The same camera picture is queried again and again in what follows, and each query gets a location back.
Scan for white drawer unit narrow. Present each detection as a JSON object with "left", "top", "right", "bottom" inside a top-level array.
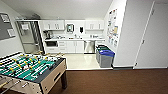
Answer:
[{"left": 94, "top": 39, "right": 106, "bottom": 48}]

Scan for grey bin blue lid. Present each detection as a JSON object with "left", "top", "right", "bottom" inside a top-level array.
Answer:
[{"left": 99, "top": 49, "right": 116, "bottom": 69}]

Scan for stainless steel refrigerator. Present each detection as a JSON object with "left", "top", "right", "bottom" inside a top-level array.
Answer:
[{"left": 16, "top": 20, "right": 43, "bottom": 55}]

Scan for white room door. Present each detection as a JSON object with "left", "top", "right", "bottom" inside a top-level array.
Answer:
[{"left": 134, "top": 0, "right": 168, "bottom": 70}]

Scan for white two-door base cabinet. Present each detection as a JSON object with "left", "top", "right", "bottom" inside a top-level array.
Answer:
[{"left": 65, "top": 39, "right": 85, "bottom": 54}]

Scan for white wall cabinet three handles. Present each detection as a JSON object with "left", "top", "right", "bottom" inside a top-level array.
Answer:
[{"left": 41, "top": 20, "right": 66, "bottom": 32}]

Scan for black built-in microwave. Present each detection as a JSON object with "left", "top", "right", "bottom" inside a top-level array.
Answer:
[{"left": 45, "top": 40, "right": 59, "bottom": 48}]

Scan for black coffee machine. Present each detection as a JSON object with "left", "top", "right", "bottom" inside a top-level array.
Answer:
[{"left": 43, "top": 30, "right": 52, "bottom": 40}]

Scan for white wall cabinet wide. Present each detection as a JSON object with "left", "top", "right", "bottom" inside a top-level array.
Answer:
[{"left": 84, "top": 19, "right": 105, "bottom": 31}]

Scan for large colourful wall poster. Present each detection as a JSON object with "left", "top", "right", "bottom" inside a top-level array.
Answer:
[{"left": 106, "top": 8, "right": 120, "bottom": 48}]

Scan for stainless steel dishwasher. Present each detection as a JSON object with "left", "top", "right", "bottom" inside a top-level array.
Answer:
[{"left": 83, "top": 40, "right": 96, "bottom": 54}]

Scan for white drawer unit wide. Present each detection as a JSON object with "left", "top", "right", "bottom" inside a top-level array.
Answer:
[{"left": 45, "top": 39, "right": 67, "bottom": 54}]

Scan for white paper sheet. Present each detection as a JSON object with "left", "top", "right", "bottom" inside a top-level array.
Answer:
[
  {"left": 6, "top": 28, "right": 16, "bottom": 38},
  {"left": 1, "top": 13, "right": 11, "bottom": 24}
]

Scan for green foosball gaming table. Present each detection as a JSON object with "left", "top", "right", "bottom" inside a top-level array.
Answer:
[{"left": 0, "top": 52, "right": 68, "bottom": 94}]

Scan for grey bulletin board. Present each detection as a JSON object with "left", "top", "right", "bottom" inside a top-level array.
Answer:
[{"left": 0, "top": 12, "right": 17, "bottom": 42}]

